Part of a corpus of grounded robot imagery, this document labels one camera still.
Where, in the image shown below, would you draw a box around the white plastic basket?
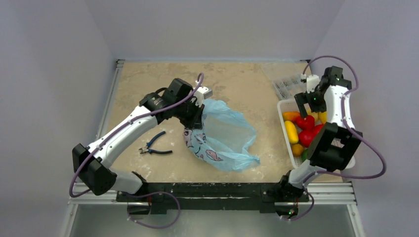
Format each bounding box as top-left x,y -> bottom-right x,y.
277,99 -> 356,169

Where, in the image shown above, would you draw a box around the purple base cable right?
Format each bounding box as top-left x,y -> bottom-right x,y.
280,188 -> 315,222

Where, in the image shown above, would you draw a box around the light blue printed plastic bag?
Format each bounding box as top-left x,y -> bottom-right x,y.
183,99 -> 260,172

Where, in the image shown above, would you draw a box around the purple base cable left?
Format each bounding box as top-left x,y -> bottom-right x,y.
126,191 -> 182,230

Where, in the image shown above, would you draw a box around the green fake fruit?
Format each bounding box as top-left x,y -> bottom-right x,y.
300,149 -> 309,163

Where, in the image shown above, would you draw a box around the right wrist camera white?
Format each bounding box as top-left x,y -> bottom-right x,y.
300,74 -> 320,93

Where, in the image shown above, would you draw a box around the red fake pepper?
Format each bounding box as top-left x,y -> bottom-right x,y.
298,124 -> 324,148
295,115 -> 316,130

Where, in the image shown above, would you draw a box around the aluminium frame rail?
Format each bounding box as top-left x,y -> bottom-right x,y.
307,182 -> 357,205

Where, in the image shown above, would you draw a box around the blue handled pliers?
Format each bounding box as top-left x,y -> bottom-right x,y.
138,131 -> 173,156

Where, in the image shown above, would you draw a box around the small orange fake fruit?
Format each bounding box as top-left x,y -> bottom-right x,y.
291,143 -> 305,157

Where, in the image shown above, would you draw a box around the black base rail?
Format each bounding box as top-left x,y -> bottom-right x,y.
116,183 -> 309,215

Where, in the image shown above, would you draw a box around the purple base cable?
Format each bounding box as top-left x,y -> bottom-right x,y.
280,188 -> 315,222
126,191 -> 182,230

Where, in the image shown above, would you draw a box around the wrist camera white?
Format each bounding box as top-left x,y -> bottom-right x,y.
300,74 -> 320,93
193,86 -> 213,107

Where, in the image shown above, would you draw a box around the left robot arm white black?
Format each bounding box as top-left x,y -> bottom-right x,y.
69,73 -> 207,202

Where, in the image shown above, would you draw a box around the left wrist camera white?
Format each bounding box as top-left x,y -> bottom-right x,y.
193,86 -> 213,107

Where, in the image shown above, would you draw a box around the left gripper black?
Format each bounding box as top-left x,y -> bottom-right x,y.
173,98 -> 204,130

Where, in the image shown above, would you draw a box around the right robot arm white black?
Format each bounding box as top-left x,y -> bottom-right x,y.
277,66 -> 363,201

